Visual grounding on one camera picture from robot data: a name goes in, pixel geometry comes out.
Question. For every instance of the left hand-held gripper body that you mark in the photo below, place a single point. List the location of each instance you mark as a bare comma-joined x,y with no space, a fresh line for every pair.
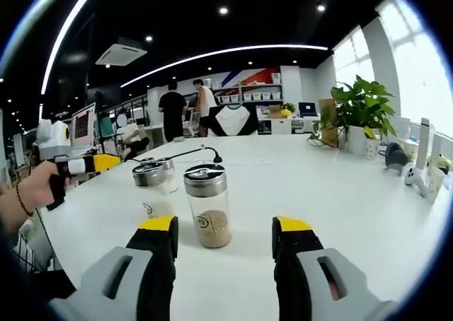
54,140

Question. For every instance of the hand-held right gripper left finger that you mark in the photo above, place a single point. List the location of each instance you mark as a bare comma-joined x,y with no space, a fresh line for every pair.
155,264

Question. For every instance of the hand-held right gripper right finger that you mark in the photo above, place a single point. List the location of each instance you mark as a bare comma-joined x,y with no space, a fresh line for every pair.
293,264

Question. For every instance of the short glass seasoning bottle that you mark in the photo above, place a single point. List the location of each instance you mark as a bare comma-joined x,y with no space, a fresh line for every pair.
170,179
148,159

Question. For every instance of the tall seasoning bottle white contents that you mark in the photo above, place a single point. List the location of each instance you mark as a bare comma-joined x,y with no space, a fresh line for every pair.
148,177

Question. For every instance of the tall seasoning bottle brown contents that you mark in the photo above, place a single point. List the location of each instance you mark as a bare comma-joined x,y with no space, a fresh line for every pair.
207,193

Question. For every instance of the person's left hand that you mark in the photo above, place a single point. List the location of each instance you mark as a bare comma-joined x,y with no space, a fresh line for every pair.
37,186

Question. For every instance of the white laptop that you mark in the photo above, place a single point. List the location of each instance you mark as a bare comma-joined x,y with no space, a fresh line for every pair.
83,124

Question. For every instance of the black tripod stand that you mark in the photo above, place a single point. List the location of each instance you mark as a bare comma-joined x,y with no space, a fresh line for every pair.
100,130

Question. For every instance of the green board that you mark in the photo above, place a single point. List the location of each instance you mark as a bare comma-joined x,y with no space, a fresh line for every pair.
108,128

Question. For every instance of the black hanging screen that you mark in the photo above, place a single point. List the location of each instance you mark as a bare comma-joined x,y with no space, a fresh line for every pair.
104,96

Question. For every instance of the ceiling air conditioner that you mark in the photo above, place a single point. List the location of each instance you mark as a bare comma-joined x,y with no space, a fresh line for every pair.
120,51

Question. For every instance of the ceiling light strip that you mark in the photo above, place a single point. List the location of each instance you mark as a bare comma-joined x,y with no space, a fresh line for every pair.
230,50
62,27

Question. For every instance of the brown paper bag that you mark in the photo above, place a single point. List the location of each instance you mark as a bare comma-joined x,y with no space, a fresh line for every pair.
327,123

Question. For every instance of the white handheld device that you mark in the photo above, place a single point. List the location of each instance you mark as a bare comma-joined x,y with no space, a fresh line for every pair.
412,177

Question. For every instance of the dark grey desk gadget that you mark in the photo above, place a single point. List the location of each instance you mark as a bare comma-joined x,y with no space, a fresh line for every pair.
396,156

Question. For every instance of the cardboard box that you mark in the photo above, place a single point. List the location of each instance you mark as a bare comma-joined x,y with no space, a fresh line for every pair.
276,111

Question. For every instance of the small yellow flower plant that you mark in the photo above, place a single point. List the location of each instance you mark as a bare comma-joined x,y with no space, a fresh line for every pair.
288,110

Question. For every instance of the computer monitor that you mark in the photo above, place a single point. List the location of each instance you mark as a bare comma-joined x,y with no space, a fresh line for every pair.
308,109

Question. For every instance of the shelf of white storage bins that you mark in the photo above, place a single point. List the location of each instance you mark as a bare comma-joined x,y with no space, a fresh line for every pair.
258,95

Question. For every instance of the green potted plant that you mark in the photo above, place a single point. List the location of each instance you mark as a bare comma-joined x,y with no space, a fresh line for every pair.
361,109

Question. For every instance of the tall white flask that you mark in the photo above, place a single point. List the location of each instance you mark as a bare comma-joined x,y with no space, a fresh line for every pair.
424,144

